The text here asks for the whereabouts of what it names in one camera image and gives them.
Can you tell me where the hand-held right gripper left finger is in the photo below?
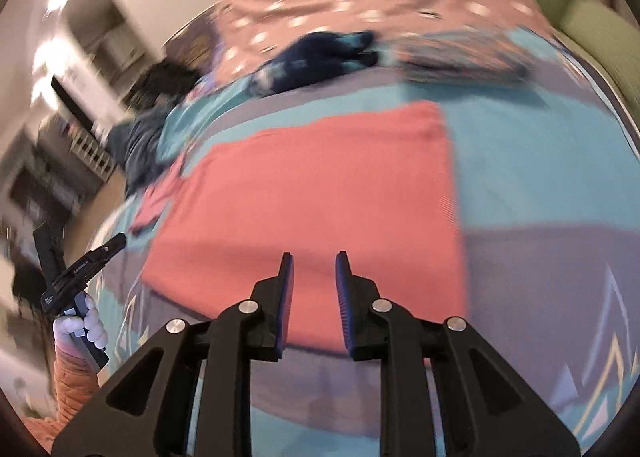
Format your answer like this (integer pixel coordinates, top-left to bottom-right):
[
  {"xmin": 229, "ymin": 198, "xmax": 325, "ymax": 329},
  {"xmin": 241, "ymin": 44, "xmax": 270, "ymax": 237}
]
[{"xmin": 50, "ymin": 251, "xmax": 296, "ymax": 457}]

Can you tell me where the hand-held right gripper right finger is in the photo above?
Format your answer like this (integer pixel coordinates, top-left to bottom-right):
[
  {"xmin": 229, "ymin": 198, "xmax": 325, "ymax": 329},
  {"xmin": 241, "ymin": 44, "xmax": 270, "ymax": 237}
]
[{"xmin": 335, "ymin": 250, "xmax": 583, "ymax": 457}]

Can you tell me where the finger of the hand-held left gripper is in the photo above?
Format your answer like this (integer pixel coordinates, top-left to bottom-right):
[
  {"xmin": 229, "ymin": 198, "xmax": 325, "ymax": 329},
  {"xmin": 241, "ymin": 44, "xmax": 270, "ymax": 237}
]
[
  {"xmin": 32, "ymin": 224, "xmax": 67, "ymax": 285},
  {"xmin": 85, "ymin": 232, "xmax": 128, "ymax": 263}
]

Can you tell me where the pink sweater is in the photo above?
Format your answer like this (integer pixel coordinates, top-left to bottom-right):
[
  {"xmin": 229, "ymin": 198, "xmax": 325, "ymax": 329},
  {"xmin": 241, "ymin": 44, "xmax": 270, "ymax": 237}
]
[{"xmin": 141, "ymin": 101, "xmax": 468, "ymax": 353}]

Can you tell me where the person's left forearm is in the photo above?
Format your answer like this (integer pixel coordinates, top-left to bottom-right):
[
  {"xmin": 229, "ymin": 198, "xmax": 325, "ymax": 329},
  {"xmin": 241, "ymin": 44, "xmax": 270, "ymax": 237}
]
[{"xmin": 52, "ymin": 339, "xmax": 108, "ymax": 430}]

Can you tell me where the black clothes pile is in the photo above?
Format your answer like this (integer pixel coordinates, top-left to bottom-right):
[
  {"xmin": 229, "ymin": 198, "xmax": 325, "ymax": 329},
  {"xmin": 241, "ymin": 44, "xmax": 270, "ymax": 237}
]
[{"xmin": 122, "ymin": 60, "xmax": 201, "ymax": 110}]

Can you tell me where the person's left hand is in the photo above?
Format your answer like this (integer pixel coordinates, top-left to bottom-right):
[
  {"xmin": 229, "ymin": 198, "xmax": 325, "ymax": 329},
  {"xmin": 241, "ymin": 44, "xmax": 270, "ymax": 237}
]
[{"xmin": 52, "ymin": 297, "xmax": 108, "ymax": 354}]

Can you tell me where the white shelf rack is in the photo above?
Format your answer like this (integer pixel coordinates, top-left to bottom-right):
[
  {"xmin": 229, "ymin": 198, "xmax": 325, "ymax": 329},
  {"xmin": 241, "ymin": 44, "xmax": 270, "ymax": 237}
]
[{"xmin": 70, "ymin": 132, "xmax": 118, "ymax": 183}]

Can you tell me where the dark blue blanket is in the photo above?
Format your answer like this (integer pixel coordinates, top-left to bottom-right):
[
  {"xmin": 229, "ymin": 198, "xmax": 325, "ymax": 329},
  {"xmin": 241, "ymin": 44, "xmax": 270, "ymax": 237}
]
[{"xmin": 107, "ymin": 112, "xmax": 173, "ymax": 198}]

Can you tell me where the purple patterned headboard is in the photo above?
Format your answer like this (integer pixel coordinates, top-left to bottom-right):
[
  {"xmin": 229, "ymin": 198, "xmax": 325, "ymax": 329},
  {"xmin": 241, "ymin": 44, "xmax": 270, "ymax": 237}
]
[{"xmin": 162, "ymin": 12, "xmax": 226, "ymax": 68}]

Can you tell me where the navy star-print fleece garment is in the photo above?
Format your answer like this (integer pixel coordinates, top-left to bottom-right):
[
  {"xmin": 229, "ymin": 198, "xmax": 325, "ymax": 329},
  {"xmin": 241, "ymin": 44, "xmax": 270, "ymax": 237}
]
[{"xmin": 255, "ymin": 30, "xmax": 378, "ymax": 98}]

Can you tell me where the folded floral garment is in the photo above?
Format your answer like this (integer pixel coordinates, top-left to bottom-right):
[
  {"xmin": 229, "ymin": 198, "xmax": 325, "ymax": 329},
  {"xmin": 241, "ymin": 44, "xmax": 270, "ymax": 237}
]
[{"xmin": 395, "ymin": 34, "xmax": 531, "ymax": 88}]

